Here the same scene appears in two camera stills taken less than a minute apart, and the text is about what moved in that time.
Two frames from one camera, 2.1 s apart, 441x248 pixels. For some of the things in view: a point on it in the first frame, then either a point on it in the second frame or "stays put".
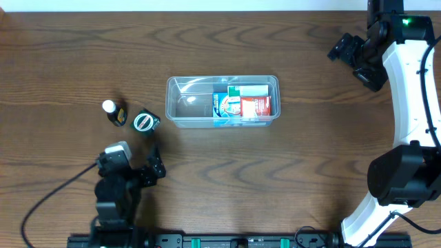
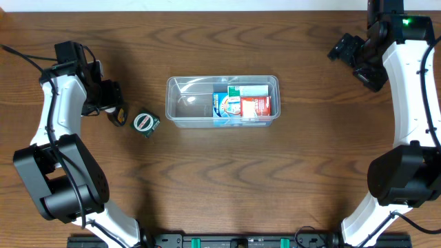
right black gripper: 355,56 stays put
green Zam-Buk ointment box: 146,121 stays put
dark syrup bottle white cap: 116,110 stays put
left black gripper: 136,173 → 112,93
